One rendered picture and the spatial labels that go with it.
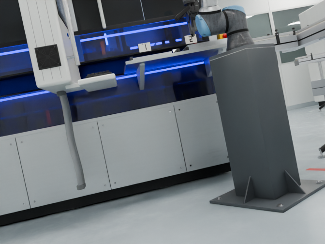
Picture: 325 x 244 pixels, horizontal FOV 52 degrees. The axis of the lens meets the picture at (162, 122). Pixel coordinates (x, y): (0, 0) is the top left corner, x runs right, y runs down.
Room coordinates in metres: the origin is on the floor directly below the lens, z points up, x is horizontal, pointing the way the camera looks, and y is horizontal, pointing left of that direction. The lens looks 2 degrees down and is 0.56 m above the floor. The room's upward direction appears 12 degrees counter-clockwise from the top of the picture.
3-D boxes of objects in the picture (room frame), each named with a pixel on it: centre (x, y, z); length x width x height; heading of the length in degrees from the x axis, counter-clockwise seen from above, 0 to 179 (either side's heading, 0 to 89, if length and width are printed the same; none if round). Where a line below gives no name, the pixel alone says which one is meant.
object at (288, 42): (2.65, -0.83, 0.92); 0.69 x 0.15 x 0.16; 98
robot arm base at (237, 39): (1.79, -0.49, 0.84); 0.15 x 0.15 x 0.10
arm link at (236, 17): (1.79, -0.48, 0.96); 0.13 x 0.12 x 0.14; 98
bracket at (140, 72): (2.18, 0.07, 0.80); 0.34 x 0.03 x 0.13; 8
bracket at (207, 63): (2.25, -0.42, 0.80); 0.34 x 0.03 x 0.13; 8
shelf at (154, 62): (2.22, -0.17, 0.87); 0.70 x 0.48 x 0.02; 98
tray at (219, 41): (2.20, -0.35, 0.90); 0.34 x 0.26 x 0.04; 7
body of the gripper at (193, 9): (2.09, -0.32, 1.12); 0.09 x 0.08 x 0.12; 98
